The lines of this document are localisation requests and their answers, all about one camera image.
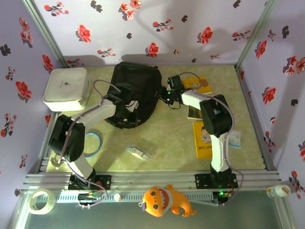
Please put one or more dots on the blue white tissue pack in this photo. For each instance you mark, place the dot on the blue white tissue pack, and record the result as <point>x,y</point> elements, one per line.
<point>234,140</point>

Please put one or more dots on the yellow book with brown circle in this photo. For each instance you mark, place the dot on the yellow book with brown circle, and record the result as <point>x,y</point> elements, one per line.
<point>202,88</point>

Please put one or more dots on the clear plastic packet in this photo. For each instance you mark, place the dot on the clear plastic packet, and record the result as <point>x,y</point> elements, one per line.
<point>138,151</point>

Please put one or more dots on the small controller circuit board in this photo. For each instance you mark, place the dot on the small controller circuit board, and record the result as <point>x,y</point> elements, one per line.
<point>224,193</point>
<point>89,196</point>

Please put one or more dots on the white zippered case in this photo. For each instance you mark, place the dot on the white zippered case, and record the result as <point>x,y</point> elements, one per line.
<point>66,88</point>

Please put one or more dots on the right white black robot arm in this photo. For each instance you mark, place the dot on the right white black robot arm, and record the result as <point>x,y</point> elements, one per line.
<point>220,152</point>

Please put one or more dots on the aluminium side rail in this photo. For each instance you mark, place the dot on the aluminium side rail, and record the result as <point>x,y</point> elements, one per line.
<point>44,152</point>
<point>257,128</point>

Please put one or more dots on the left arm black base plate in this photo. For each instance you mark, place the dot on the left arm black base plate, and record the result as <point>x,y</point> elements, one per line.
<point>104,181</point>

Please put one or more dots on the white pill bottle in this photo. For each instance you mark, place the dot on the white pill bottle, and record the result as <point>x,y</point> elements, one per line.
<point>278,191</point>

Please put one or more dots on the aluminium frame rail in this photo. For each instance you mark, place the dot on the aluminium frame rail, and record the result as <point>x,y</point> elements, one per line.
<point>155,179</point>

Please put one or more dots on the black backpack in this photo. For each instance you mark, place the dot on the black backpack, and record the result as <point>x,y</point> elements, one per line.
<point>138,78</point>

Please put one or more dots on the blue stethoscope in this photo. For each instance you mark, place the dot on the blue stethoscope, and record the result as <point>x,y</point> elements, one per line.
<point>101,142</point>

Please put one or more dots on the small white cap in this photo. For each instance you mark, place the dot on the small white cap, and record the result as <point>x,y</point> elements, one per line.
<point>117,197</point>

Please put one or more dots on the aluminium corner post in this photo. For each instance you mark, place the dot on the aluminium corner post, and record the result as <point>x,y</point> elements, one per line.
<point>45,31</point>
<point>256,31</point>

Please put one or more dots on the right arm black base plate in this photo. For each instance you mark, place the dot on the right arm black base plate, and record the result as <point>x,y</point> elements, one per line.
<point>202,181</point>

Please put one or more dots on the orange shark plush toy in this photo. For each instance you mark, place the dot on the orange shark plush toy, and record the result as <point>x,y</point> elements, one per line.
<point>164,200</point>

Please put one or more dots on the clear tape roll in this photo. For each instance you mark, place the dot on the clear tape roll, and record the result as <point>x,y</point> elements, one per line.
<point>50,202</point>

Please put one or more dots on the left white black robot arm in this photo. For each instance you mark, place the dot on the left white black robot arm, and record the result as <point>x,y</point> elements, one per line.
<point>71,138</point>

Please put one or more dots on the yellow book with cartoon child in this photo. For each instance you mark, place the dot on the yellow book with cartoon child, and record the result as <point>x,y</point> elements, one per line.
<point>201,149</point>

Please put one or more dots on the Animal Farm paperback book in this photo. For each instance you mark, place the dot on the Animal Farm paperback book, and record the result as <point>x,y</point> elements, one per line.
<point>193,113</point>

